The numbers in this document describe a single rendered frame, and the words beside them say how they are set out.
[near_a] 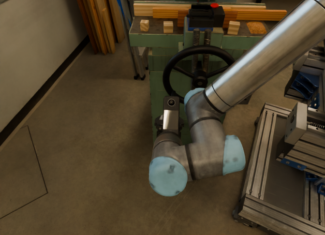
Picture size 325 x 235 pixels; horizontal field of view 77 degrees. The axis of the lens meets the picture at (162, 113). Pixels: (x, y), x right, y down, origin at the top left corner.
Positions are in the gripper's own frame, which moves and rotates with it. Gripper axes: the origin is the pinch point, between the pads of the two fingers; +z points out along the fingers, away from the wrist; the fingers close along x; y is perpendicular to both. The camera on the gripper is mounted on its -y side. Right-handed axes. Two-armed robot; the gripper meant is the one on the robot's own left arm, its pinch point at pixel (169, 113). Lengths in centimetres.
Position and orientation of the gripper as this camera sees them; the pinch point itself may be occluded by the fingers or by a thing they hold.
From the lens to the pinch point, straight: 71.5
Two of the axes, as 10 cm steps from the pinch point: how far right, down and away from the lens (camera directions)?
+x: 10.0, 0.4, -0.3
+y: -0.3, 9.5, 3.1
